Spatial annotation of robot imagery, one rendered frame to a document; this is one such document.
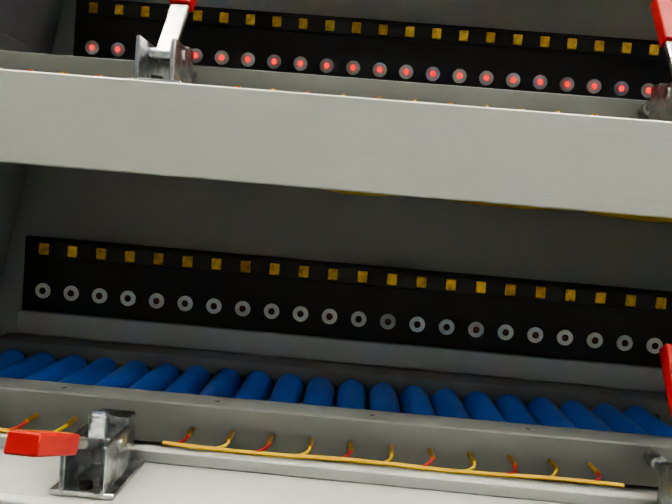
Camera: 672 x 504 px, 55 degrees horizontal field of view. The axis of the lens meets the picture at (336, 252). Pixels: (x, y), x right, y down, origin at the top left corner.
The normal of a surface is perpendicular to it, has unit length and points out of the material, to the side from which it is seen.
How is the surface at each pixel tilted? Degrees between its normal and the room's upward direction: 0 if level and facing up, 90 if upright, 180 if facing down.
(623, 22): 90
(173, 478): 18
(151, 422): 108
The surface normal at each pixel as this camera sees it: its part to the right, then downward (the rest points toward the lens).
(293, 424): -0.02, 0.07
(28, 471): 0.08, -0.99
